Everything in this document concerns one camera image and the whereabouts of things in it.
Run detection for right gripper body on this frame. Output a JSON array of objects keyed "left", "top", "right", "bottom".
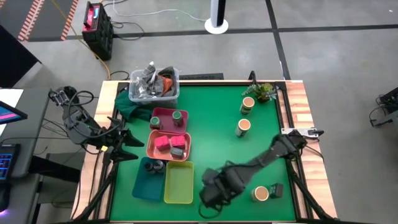
[{"left": 198, "top": 167, "right": 241, "bottom": 208}]

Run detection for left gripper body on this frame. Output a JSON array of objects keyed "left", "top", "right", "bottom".
[{"left": 98, "top": 128, "right": 127, "bottom": 163}]

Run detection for green-lid spice jar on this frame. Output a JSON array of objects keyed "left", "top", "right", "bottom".
[
  {"left": 172, "top": 110, "right": 185, "bottom": 127},
  {"left": 149, "top": 116, "right": 162, "bottom": 131}
]

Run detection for pink cube block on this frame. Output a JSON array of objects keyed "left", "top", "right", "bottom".
[{"left": 154, "top": 135, "right": 171, "bottom": 152}]

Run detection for black pepper tin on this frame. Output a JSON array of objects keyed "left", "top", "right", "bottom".
[
  {"left": 170, "top": 146, "right": 185, "bottom": 160},
  {"left": 268, "top": 182, "right": 284, "bottom": 199}
]

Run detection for orange plastic tray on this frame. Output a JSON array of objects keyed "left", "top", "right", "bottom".
[{"left": 146, "top": 129, "right": 192, "bottom": 162}]

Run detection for dark green cloth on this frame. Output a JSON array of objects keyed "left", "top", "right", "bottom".
[{"left": 114, "top": 89, "right": 154, "bottom": 123}]

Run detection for green table mat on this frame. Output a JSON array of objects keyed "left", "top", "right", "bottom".
[{"left": 110, "top": 84, "right": 297, "bottom": 222}]

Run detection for magenta plastic tray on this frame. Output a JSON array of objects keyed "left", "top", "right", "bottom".
[{"left": 150, "top": 107, "right": 190, "bottom": 135}]

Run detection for blue plastic tray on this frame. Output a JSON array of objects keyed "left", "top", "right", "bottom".
[{"left": 131, "top": 156, "right": 167, "bottom": 200}]

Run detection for yellow-green plastic tray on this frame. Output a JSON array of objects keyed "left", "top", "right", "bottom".
[{"left": 164, "top": 161, "right": 195, "bottom": 205}]

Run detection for crumpled silver bags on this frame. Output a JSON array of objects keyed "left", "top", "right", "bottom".
[{"left": 135, "top": 61, "right": 160, "bottom": 98}]

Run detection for clear plastic storage bin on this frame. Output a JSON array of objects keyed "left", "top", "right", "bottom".
[{"left": 128, "top": 67, "right": 180, "bottom": 106}]

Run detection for orange item in bin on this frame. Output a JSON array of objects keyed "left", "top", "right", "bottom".
[{"left": 161, "top": 76, "right": 174, "bottom": 93}]

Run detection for black item in bin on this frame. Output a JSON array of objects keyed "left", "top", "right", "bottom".
[{"left": 157, "top": 65, "right": 175, "bottom": 78}]

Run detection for dark grey desk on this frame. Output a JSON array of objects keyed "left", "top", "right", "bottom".
[{"left": 0, "top": 87, "right": 81, "bottom": 224}]

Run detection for silver power strip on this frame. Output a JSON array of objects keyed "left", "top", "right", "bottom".
[{"left": 280, "top": 126, "right": 325, "bottom": 138}]

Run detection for desk computer monitor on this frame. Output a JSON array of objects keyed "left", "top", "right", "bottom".
[{"left": 0, "top": 101, "right": 28, "bottom": 126}]

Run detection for small potted plant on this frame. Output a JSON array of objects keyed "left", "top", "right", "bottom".
[{"left": 242, "top": 82, "right": 278, "bottom": 103}]

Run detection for backlit keyboard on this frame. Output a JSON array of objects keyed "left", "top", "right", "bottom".
[{"left": 0, "top": 144, "right": 21, "bottom": 185}]

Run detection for black and red toolbox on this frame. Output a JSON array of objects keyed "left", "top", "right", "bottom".
[{"left": 81, "top": 1, "right": 114, "bottom": 62}]

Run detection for white paper sheet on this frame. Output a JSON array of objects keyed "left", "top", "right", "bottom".
[{"left": 0, "top": 88, "right": 24, "bottom": 109}]

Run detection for black flat panel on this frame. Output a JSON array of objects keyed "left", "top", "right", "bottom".
[{"left": 0, "top": 24, "right": 42, "bottom": 90}]

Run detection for glowing desk device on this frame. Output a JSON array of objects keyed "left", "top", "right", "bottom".
[{"left": 0, "top": 198, "right": 14, "bottom": 218}]

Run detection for white pole with round base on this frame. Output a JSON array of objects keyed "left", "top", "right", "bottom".
[{"left": 204, "top": 0, "right": 229, "bottom": 35}]

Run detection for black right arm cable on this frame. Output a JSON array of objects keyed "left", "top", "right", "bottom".
[{"left": 197, "top": 202, "right": 223, "bottom": 220}]

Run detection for yellow floor cable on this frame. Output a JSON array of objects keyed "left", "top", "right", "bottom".
[{"left": 49, "top": 0, "right": 111, "bottom": 81}]

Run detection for black floor cable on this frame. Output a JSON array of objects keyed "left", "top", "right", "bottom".
[{"left": 111, "top": 21, "right": 146, "bottom": 41}]

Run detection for white floor cable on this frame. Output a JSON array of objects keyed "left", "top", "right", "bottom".
[{"left": 111, "top": 0, "right": 208, "bottom": 23}]

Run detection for black device with cables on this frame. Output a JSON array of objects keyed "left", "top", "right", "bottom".
[{"left": 369, "top": 86, "right": 398, "bottom": 128}]

